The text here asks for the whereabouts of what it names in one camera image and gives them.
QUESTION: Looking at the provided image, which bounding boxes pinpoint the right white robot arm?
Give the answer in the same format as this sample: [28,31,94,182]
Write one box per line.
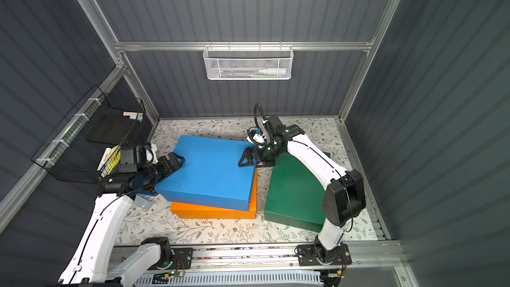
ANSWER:
[239,120,366,262]

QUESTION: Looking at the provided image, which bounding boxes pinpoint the blue shoebox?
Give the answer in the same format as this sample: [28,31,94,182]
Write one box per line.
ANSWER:
[155,136,256,209]

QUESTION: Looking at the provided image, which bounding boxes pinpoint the black wire wall basket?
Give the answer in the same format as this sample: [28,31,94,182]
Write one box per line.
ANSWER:
[31,85,146,184]

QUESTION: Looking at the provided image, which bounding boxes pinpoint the floral table mat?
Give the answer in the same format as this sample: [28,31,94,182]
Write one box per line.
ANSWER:
[105,117,379,247]

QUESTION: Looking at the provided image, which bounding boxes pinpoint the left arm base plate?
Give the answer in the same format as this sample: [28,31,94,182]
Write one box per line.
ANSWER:
[149,248,193,271]

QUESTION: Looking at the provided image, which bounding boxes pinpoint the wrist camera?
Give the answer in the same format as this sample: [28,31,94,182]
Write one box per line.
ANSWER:
[117,143,158,174]
[247,126,270,147]

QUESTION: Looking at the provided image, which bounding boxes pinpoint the pink blue sticky notes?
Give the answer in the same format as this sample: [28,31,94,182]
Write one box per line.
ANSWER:
[123,112,144,122]

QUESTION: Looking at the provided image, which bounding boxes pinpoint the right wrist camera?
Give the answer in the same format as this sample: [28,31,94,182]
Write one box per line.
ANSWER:
[247,126,270,147]

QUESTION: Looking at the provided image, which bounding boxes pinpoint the white marker in basket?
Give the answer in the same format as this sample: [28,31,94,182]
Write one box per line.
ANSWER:
[256,68,287,77]

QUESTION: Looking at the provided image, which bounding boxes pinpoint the white wire mesh basket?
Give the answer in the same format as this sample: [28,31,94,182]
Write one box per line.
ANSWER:
[203,45,294,81]

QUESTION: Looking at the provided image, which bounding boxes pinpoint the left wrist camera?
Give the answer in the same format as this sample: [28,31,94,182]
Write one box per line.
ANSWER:
[117,143,158,174]

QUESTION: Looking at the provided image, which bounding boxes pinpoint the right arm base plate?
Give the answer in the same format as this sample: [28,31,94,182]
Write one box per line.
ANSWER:
[294,243,352,267]

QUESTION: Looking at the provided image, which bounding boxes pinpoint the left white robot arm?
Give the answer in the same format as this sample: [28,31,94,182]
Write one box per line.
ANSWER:
[57,147,185,286]

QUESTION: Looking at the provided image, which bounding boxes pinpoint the aluminium rail at front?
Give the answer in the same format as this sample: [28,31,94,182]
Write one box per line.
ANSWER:
[107,240,407,272]

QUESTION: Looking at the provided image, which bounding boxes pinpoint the orange shoebox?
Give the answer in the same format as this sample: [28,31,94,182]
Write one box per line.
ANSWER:
[170,170,258,220]

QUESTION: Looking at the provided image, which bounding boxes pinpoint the green shoebox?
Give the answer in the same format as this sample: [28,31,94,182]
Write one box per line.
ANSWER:
[264,154,325,232]

